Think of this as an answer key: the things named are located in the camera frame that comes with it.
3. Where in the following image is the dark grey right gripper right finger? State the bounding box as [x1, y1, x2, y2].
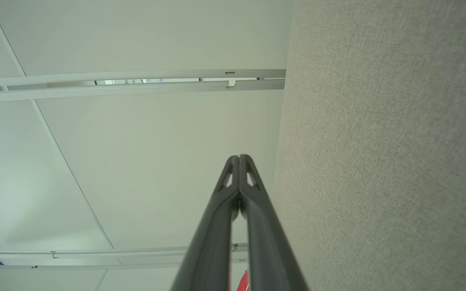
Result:
[239, 154, 309, 291]

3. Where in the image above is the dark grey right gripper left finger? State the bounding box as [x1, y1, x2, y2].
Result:
[171, 155, 240, 291]

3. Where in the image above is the red jersey with white sleeves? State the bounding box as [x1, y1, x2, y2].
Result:
[236, 270, 250, 291]

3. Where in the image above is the pale wall panel rail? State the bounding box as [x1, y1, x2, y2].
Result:
[0, 243, 250, 270]

